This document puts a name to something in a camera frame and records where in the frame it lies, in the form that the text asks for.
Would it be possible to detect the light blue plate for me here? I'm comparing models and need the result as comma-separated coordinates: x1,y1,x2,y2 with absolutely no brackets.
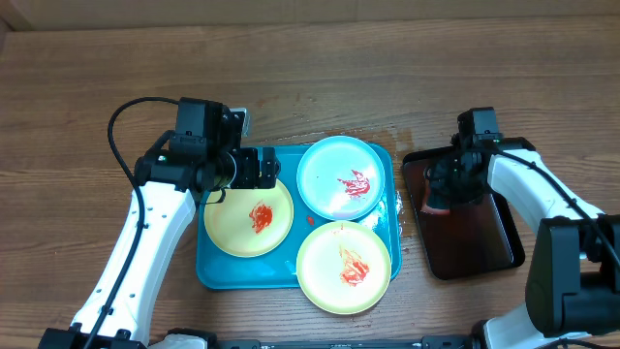
296,136,386,221

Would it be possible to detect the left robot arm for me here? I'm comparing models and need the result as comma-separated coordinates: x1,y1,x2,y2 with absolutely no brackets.
39,145,280,348

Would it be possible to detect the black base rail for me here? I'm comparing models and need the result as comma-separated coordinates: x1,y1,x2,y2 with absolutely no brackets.
206,334,483,349

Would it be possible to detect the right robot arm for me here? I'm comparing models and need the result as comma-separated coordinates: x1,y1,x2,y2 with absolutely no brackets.
422,138,619,348

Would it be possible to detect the black water tray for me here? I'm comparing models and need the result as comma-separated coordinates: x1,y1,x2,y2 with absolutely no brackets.
402,146,525,280

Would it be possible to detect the yellow plate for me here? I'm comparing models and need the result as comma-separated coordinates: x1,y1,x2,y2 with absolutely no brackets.
296,221,391,315
203,179,295,258

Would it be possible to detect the teal plastic tray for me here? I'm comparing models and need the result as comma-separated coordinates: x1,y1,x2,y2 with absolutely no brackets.
196,143,402,290

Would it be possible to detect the pink and green sponge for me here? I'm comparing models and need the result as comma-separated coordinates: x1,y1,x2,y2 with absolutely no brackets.
420,186,450,215

